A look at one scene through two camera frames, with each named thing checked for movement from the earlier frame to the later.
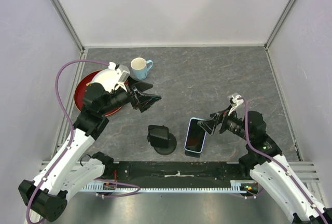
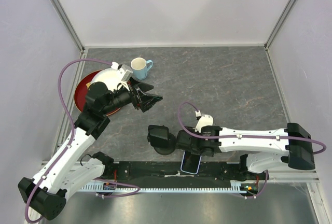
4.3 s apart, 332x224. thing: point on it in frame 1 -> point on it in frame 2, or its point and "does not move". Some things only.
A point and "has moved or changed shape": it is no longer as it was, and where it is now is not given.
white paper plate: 108,78 does not move
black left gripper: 143,101 does not move
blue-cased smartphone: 195,136 has moved or changed shape
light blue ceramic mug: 140,67 does not move
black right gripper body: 225,121 -> 197,150
